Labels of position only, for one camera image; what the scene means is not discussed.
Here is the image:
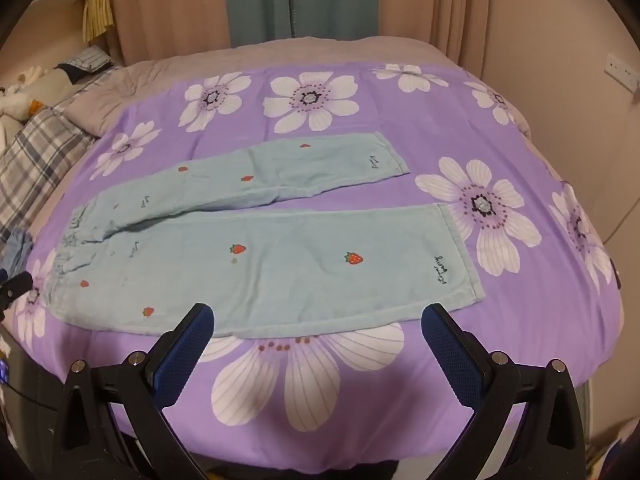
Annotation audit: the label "teal curtain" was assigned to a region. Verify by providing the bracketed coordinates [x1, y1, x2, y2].
[221, 0, 382, 50]

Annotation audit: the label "purple floral blanket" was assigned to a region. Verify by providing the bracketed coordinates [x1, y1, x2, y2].
[10, 62, 626, 466]

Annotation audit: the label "plaid blanket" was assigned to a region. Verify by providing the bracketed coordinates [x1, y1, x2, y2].
[0, 67, 99, 247]

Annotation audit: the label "white wall socket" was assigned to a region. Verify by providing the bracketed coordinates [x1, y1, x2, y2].
[604, 52, 639, 89]

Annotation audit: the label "white shelf cabinet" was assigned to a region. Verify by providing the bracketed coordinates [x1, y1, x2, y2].
[17, 0, 108, 68]

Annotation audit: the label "blue denim cloth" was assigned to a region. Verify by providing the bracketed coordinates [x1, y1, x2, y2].
[0, 227, 34, 274]

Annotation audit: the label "white plush toy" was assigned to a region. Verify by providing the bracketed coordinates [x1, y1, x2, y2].
[0, 64, 76, 132]

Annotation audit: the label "yellow hanging tassels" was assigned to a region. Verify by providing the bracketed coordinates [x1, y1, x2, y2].
[81, 0, 115, 44]

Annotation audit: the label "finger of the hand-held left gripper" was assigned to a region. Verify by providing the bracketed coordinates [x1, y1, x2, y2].
[0, 272, 34, 307]

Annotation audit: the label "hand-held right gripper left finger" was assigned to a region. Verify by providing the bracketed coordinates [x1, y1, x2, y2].
[50, 303, 216, 480]

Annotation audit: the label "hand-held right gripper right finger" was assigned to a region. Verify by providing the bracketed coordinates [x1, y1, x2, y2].
[421, 303, 588, 480]

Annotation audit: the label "blue striped pillow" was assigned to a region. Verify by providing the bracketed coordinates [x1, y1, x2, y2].
[64, 45, 114, 79]

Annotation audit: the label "pink curtain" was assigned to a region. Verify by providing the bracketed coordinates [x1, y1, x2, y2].
[374, 0, 506, 73]
[111, 0, 234, 67]

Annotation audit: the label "light blue strawberry pants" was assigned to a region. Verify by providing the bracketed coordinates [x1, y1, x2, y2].
[50, 131, 487, 338]

